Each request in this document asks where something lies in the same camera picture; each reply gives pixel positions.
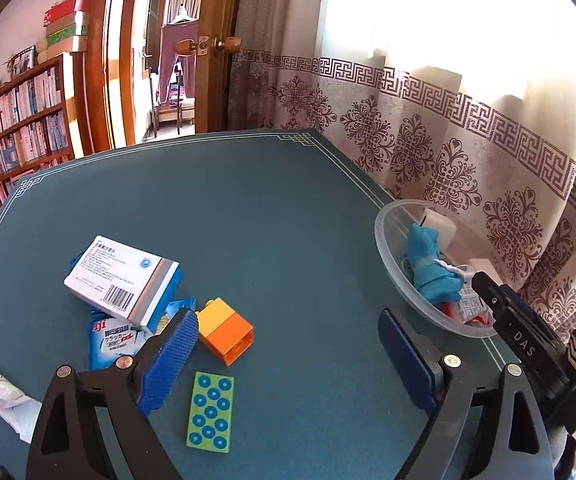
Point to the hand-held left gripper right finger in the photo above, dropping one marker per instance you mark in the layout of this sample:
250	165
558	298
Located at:
408	365

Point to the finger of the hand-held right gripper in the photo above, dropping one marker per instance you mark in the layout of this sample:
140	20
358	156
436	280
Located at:
488	290

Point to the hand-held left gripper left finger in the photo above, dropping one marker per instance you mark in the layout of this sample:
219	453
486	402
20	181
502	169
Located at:
168	365

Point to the blue snack packet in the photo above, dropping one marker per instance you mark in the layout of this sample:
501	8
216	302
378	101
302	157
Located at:
113	345
75	263

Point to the green tile with blue dots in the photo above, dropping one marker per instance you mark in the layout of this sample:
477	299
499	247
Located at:
210	410

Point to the orange and yellow toy block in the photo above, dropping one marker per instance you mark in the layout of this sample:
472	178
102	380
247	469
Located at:
228	335

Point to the white medicine box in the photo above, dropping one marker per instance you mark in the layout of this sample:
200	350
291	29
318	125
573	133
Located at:
118	275

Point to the clear plastic bowl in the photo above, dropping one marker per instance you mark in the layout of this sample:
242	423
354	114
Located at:
393	240

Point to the red and white packet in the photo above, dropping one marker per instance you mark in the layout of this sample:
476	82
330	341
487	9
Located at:
470	304

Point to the white small box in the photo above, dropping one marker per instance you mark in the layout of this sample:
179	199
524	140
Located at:
482	266
438	225

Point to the blue face mask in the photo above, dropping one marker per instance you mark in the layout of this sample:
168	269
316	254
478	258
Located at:
428	260

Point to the teal table cover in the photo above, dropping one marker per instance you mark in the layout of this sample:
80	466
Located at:
268	235

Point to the white patterned curtain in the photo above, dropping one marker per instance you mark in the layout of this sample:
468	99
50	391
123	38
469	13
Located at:
418	135

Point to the tall wooden bookshelf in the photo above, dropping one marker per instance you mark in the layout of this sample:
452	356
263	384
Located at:
75	120

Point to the rows of books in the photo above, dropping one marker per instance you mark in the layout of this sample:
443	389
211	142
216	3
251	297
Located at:
23	140

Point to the wooden door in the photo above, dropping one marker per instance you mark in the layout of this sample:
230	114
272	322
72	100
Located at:
213	100

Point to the purple hanging pants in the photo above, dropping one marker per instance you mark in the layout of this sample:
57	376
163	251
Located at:
170	60

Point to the wooden door knob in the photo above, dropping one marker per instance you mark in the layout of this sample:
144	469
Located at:
230	44
186	46

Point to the white flat box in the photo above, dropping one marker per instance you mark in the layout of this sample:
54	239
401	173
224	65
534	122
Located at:
65	49

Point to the framed photo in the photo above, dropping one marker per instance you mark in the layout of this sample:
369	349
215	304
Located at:
23	60

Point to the green gift box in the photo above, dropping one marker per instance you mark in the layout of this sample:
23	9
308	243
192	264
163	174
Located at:
68	37
70	24

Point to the red gift box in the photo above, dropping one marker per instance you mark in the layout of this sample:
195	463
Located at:
65	6

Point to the wooden door frame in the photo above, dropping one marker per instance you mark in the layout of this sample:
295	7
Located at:
98	85

